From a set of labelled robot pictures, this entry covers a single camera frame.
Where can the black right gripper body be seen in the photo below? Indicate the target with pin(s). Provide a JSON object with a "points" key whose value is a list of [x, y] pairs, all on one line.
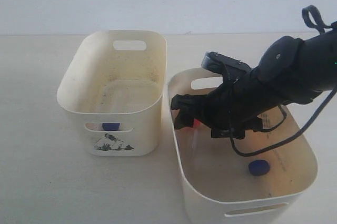
{"points": [[230, 109]]}

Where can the orange-capped tube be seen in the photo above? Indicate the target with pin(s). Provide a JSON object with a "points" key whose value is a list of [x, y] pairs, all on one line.
{"points": [[192, 135]]}

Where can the blue-capped tube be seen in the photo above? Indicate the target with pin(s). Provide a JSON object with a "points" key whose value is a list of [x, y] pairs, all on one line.
{"points": [[110, 126], [259, 167]]}

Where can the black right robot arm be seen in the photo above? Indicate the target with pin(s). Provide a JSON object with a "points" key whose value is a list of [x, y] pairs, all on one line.
{"points": [[292, 70]]}

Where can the cream plastic bin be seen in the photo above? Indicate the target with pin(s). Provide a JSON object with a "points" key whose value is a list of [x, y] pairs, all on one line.
{"points": [[217, 185], [116, 76]]}

